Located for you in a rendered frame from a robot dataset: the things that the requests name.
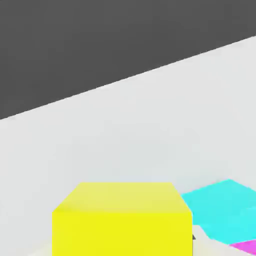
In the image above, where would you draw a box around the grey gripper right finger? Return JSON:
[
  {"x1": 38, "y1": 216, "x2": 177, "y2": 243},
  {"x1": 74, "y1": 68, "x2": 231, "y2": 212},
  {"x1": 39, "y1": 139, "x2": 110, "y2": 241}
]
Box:
[{"x1": 192, "y1": 224, "x2": 253, "y2": 256}]

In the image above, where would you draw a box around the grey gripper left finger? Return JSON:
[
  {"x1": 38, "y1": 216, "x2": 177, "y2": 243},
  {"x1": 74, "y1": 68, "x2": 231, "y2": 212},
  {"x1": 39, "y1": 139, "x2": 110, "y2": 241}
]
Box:
[{"x1": 25, "y1": 243, "x2": 53, "y2": 256}]

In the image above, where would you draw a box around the small yellow cube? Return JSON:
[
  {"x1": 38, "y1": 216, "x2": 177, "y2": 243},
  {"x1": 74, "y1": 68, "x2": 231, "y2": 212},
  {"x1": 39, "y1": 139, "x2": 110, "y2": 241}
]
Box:
[{"x1": 51, "y1": 181, "x2": 194, "y2": 256}]

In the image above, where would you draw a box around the small magenta cube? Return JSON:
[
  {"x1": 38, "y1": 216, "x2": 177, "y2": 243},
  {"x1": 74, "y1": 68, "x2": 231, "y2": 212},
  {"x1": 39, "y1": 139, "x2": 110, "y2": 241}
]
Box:
[{"x1": 228, "y1": 239, "x2": 256, "y2": 256}]

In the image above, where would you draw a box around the large cyan box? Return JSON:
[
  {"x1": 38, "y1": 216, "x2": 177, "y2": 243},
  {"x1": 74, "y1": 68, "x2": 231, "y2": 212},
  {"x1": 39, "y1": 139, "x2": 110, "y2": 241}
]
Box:
[{"x1": 179, "y1": 178, "x2": 256, "y2": 246}]

